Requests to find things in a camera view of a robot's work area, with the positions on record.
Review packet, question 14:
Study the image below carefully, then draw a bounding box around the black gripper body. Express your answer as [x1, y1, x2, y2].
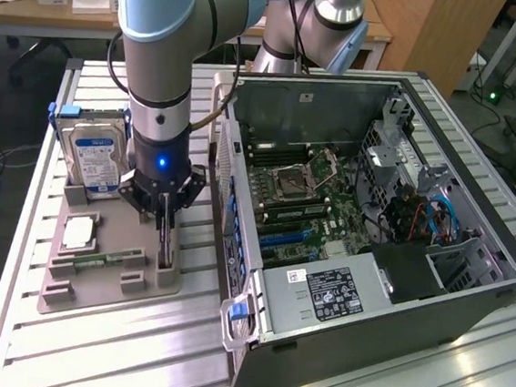
[126, 127, 195, 219]

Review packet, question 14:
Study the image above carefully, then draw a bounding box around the hard disk drive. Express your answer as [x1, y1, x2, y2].
[51, 112, 134, 203]

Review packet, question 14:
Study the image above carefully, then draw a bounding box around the silver CPU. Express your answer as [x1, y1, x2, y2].
[61, 214, 96, 251]

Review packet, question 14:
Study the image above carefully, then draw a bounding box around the green RAM stick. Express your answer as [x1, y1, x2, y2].
[72, 244, 134, 275]

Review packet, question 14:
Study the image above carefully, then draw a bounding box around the CPU socket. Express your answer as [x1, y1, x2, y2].
[270, 161, 317, 198]

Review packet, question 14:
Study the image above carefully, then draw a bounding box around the blue disk caddy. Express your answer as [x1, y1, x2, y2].
[45, 99, 134, 146]

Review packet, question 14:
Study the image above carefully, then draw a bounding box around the grey parts rack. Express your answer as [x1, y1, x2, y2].
[35, 130, 198, 329]

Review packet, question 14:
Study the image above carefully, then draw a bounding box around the blue expansion slot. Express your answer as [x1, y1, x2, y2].
[257, 228, 314, 253]

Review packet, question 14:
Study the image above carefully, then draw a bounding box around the metal socket cover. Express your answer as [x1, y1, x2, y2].
[305, 147, 341, 189]

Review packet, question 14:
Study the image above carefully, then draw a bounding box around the blue case release latch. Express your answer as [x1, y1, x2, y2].
[227, 302, 248, 324]

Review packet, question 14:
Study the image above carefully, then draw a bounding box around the grey power supply unit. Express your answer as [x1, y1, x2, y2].
[256, 242, 400, 347]

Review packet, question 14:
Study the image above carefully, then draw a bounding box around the green motherboard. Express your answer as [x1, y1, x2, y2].
[228, 122, 383, 281]

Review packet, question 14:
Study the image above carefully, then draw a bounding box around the black office chair base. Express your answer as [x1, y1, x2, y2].
[5, 35, 76, 89]

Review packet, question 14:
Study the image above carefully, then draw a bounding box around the metal drive cage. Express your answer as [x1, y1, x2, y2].
[357, 94, 437, 210]

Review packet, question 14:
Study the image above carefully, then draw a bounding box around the wooden desk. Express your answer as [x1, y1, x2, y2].
[0, 0, 397, 86]

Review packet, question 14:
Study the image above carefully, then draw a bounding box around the open black PC case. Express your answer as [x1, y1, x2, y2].
[183, 54, 516, 387]

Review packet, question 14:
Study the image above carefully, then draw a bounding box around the metal disk bay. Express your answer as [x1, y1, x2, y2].
[421, 232, 511, 300]

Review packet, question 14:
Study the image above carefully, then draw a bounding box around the wooden cabinet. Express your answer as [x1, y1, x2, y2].
[354, 0, 509, 104]

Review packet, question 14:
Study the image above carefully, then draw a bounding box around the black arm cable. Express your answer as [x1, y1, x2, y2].
[102, 0, 317, 139]

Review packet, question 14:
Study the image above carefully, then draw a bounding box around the red disk wire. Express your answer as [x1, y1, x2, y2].
[408, 201, 423, 240]

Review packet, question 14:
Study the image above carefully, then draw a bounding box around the blue disk wire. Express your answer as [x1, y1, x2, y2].
[421, 195, 465, 249]

